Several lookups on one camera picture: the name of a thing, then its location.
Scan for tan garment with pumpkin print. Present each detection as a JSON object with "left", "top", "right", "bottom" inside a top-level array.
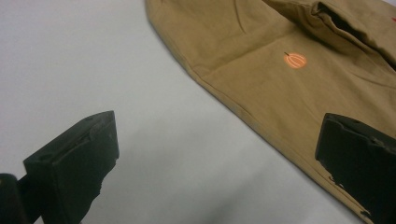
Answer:
[{"left": 144, "top": 0, "right": 396, "bottom": 224}]

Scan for white table mat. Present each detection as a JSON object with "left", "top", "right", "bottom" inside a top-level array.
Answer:
[{"left": 0, "top": 0, "right": 396, "bottom": 224}]

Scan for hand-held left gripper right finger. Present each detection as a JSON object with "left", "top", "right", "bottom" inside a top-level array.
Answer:
[{"left": 314, "top": 112, "right": 396, "bottom": 224}]

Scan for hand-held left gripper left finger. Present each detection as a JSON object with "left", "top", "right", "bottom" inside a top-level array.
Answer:
[{"left": 22, "top": 110, "right": 120, "bottom": 224}]

